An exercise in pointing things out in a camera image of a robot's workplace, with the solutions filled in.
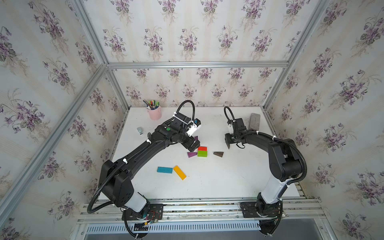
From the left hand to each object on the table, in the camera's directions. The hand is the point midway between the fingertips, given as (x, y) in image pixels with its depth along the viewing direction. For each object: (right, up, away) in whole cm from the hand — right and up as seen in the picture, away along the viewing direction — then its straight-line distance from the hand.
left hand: (193, 139), depth 80 cm
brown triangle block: (+16, -11, +13) cm, 23 cm away
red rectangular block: (+6, -8, +15) cm, 18 cm away
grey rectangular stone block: (+46, +10, +28) cm, 54 cm away
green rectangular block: (+6, -11, +13) cm, 18 cm away
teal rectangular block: (-17, -19, +6) cm, 26 cm away
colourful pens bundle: (-30, +22, +26) cm, 45 cm away
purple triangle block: (+2, -2, +20) cm, 21 cm away
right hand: (+26, -1, +18) cm, 31 cm away
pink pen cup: (-28, +14, +26) cm, 41 cm away
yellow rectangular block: (-8, -21, +8) cm, 24 cm away
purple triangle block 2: (-1, -11, +13) cm, 17 cm away
